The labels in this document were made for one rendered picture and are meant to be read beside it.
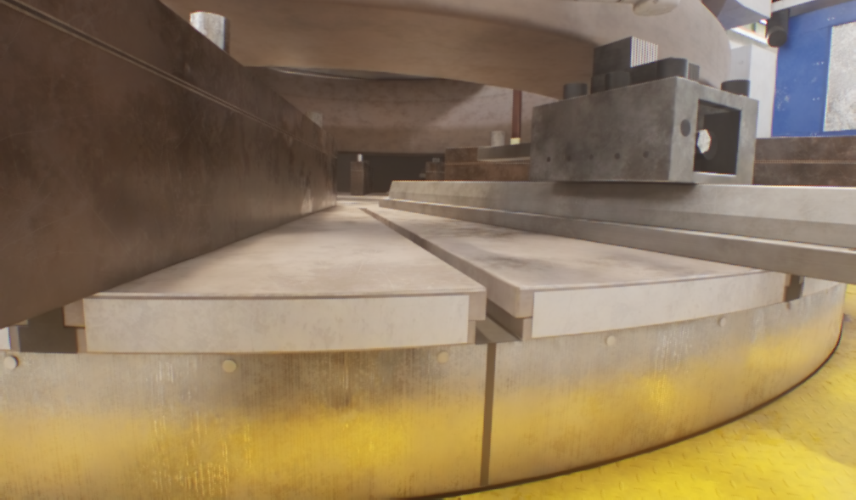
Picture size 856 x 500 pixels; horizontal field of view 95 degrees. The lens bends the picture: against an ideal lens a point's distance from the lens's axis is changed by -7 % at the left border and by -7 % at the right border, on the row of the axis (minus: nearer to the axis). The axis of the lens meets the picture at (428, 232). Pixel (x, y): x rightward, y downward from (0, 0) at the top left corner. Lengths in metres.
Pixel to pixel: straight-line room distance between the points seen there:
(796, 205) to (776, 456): 0.44
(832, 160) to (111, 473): 2.29
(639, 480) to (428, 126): 4.98
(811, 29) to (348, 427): 5.46
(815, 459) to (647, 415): 0.30
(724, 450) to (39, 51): 1.08
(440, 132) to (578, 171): 4.32
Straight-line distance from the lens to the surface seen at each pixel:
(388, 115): 5.59
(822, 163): 2.19
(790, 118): 5.49
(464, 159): 2.68
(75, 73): 0.56
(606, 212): 1.18
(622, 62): 1.26
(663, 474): 0.82
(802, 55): 5.59
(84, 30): 0.58
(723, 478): 0.86
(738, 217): 1.00
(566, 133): 1.18
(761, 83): 7.16
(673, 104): 1.00
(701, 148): 1.08
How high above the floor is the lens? 0.44
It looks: 6 degrees down
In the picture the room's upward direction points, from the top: 2 degrees clockwise
